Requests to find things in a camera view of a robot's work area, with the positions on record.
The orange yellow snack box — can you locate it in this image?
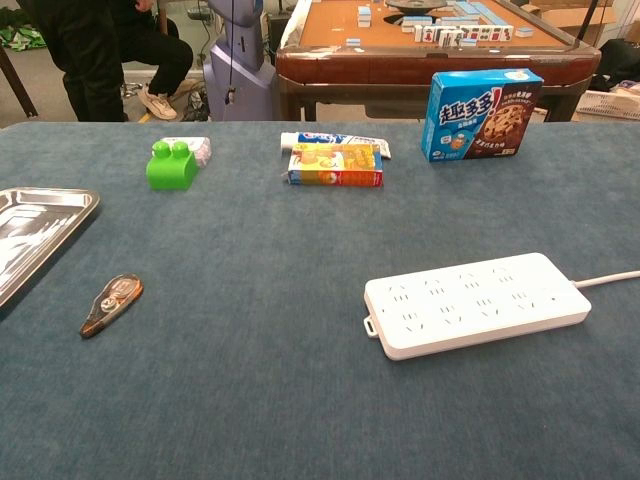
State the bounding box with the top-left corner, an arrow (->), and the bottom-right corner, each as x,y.
286,142 -> 385,189

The black bag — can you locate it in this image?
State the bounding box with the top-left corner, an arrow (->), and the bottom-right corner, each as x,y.
593,37 -> 640,93

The white power strip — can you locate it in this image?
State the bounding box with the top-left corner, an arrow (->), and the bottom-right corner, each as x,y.
363,252 -> 593,362

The row of mahjong tiles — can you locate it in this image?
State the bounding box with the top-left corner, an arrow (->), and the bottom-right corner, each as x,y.
413,23 -> 515,49

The white plastic basket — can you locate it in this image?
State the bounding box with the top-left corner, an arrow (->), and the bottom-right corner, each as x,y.
574,88 -> 640,122

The orange correction tape dispenser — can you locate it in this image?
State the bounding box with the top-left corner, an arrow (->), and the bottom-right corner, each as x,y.
79,273 -> 145,340

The green patterned cloth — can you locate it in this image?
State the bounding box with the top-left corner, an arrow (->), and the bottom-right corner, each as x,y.
0,23 -> 47,51

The blue table cloth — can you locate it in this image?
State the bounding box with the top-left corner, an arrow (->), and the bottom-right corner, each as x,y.
0,120 -> 640,480

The green toy building block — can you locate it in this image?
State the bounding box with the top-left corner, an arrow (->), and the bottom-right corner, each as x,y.
145,140 -> 200,192

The stainless steel tray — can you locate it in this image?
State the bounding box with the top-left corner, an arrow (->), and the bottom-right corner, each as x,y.
0,187 -> 101,310

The white toothpaste tube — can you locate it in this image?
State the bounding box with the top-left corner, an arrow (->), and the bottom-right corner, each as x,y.
279,131 -> 393,160

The purple robot base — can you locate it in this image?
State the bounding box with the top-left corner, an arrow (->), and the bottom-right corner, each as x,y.
202,0 -> 277,122

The blue cookie box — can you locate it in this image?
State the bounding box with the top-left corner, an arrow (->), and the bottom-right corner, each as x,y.
420,68 -> 545,163

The person in black clothes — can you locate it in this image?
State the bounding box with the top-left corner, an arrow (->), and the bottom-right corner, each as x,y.
17,0 -> 195,123

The white pink tissue pack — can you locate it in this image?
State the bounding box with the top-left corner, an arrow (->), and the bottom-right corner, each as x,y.
172,136 -> 213,169

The wooden mahjong table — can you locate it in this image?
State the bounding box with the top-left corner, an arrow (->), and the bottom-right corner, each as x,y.
274,0 -> 603,123

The white cable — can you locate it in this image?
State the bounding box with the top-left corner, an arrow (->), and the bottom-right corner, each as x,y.
571,270 -> 640,290

